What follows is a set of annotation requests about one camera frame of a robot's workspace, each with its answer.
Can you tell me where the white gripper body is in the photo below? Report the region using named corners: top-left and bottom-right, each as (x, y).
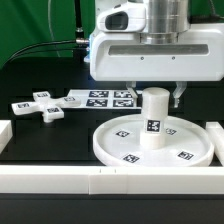
top-left (90, 28), bottom-right (224, 81)

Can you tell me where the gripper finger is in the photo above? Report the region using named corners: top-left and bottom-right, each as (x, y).
top-left (126, 81), bottom-right (138, 103)
top-left (173, 81), bottom-right (187, 108)

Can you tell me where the white round table top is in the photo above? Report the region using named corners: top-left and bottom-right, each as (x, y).
top-left (93, 114), bottom-right (214, 167)

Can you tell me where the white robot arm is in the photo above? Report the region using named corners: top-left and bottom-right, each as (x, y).
top-left (89, 0), bottom-right (224, 104)

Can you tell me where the white marker sheet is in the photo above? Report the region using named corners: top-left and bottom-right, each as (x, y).
top-left (68, 89), bottom-right (141, 109)

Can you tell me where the white right fence block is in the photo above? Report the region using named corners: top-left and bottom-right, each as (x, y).
top-left (205, 122), bottom-right (224, 167)

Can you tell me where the white fence block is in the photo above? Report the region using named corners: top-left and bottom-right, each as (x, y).
top-left (0, 120), bottom-right (13, 154)
top-left (205, 122), bottom-right (224, 167)

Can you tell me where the black vertical pole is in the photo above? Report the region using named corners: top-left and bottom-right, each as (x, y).
top-left (74, 0), bottom-right (84, 39)

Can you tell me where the white cross-shaped table base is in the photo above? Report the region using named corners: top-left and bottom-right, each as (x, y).
top-left (11, 91), bottom-right (81, 123)

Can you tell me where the white left fence block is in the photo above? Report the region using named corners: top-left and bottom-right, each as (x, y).
top-left (0, 120), bottom-right (13, 154)

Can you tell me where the white front fence bar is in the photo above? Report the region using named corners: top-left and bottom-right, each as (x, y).
top-left (0, 165), bottom-right (224, 195)

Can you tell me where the black cable bundle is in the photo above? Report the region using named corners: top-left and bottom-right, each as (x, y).
top-left (6, 39), bottom-right (90, 64)

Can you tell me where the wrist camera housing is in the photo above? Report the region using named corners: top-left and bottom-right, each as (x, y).
top-left (97, 0), bottom-right (146, 33)

